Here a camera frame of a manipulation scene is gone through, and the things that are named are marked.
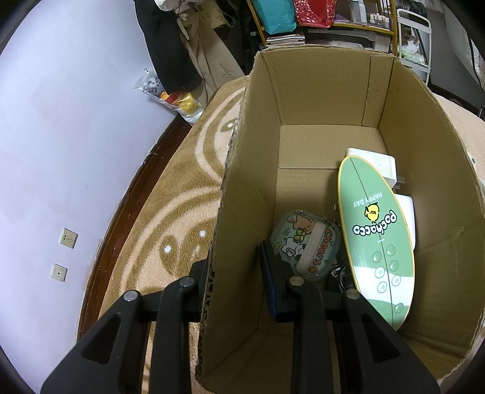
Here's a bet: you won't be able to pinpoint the plastic bag of toys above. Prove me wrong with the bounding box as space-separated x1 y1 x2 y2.
134 67 204 125

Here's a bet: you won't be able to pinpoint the stack of books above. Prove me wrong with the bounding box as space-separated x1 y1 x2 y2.
266 33 306 48
304 29 392 52

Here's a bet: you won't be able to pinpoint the key bunch with rings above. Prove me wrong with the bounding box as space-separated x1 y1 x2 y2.
328 257 356 293

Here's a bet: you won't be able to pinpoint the red gift bag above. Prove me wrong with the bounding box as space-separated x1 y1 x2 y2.
293 0 337 29

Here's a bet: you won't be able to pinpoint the white square adapter box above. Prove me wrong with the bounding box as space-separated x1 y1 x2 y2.
345 148 404 190

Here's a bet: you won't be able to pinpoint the beige trench coat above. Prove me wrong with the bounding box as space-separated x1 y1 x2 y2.
178 1 244 107

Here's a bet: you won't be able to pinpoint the upper wall socket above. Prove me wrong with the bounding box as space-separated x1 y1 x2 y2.
59 227 78 249

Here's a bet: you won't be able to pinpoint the beige patterned carpet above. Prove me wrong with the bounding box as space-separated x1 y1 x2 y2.
101 78 484 392

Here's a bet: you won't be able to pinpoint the wall socket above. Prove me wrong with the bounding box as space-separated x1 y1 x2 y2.
51 263 67 282
59 227 78 249

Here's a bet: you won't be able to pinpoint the right stack of books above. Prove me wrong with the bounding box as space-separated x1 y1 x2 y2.
304 29 392 52

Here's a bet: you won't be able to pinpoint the black hanging coat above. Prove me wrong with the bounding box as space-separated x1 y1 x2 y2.
134 0 202 94

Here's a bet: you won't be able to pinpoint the left stack of books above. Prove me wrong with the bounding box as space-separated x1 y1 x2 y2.
266 33 306 48

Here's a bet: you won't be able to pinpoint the white power charger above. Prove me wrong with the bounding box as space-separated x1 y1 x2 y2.
391 194 416 250

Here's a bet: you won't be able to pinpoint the white rolling cart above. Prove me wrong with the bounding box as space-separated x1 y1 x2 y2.
396 8 432 85

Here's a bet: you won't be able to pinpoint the green cartoon pouch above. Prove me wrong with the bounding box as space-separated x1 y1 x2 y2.
270 209 342 282

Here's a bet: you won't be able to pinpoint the cardboard box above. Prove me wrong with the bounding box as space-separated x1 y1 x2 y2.
196 45 484 393

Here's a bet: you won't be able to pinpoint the yellow green toy skateboard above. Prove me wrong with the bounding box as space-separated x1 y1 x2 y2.
338 156 415 330

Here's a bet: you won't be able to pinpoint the wooden shelf unit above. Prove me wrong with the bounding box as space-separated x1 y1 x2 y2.
247 1 398 54

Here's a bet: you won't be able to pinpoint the teal gift bag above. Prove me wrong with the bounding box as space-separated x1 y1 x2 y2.
252 0 297 35

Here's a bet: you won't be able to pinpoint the lower wall socket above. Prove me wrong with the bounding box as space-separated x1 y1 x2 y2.
51 263 67 282

